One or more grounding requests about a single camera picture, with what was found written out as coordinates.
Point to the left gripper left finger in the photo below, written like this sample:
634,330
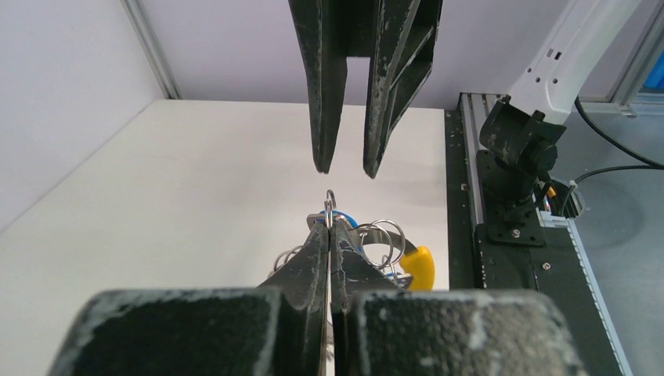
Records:
276,328

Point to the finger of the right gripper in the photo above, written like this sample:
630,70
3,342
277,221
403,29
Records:
402,43
321,42

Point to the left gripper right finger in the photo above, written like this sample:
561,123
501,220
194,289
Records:
381,329

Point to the metal keyring with yellow tag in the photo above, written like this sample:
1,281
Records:
373,256

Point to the blue tagged key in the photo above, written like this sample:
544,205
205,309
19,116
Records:
321,216

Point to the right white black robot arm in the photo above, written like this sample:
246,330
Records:
551,81

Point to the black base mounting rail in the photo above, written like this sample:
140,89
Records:
495,237

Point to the left aluminium frame post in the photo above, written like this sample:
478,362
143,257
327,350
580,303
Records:
155,55

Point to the white slotted cable duct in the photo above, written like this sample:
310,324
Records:
549,220

